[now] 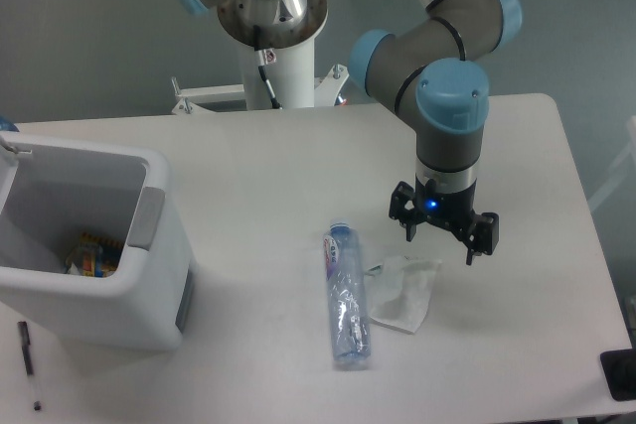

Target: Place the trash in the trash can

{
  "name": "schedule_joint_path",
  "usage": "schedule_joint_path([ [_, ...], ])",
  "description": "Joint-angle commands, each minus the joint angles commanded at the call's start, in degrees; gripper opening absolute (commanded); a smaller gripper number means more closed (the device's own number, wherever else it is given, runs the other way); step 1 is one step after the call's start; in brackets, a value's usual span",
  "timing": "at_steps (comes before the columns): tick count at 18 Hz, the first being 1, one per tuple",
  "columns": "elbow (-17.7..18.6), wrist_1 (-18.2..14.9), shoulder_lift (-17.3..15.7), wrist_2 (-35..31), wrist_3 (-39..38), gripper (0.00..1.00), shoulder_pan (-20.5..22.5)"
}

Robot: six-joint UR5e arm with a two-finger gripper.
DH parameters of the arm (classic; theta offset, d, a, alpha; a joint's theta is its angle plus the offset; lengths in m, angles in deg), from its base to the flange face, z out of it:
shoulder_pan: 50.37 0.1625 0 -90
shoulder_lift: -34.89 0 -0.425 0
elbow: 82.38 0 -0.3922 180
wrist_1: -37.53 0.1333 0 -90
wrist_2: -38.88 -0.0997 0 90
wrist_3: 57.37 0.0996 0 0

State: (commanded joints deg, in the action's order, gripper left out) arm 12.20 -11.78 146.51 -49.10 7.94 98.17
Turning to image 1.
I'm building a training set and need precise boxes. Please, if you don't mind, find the black pen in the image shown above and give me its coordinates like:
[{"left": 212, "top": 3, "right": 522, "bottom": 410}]
[{"left": 17, "top": 321, "right": 43, "bottom": 412}]

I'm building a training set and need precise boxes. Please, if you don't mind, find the white trash can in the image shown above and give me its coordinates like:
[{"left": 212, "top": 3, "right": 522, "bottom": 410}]
[{"left": 1, "top": 131, "right": 195, "bottom": 351}]

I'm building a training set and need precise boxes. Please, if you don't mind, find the black device at edge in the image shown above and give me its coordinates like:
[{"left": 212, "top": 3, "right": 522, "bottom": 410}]
[{"left": 600, "top": 349, "right": 635, "bottom": 402}]

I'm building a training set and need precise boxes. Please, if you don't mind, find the colourful snack wrapper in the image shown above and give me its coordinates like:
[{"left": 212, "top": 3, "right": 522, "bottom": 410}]
[{"left": 65, "top": 232, "right": 124, "bottom": 278}]

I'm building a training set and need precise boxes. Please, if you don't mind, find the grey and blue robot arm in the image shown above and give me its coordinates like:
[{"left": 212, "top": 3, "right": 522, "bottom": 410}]
[{"left": 180, "top": 0, "right": 523, "bottom": 257}]

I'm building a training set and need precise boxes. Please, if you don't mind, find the clear plastic water bottle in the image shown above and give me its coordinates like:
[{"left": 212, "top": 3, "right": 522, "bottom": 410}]
[{"left": 323, "top": 218, "right": 371, "bottom": 370}]

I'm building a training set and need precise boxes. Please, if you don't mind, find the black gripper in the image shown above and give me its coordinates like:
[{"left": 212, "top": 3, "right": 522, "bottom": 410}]
[{"left": 389, "top": 180, "right": 499, "bottom": 266}]

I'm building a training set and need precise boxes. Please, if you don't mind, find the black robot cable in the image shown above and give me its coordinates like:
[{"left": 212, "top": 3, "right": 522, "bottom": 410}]
[{"left": 251, "top": 24, "right": 284, "bottom": 111}]

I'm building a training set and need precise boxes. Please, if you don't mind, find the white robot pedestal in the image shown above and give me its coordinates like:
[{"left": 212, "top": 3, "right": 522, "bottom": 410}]
[{"left": 170, "top": 0, "right": 352, "bottom": 116}]

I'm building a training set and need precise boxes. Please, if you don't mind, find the white plastic wrapper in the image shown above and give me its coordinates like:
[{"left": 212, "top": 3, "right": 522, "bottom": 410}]
[{"left": 365, "top": 256, "right": 442, "bottom": 335}]

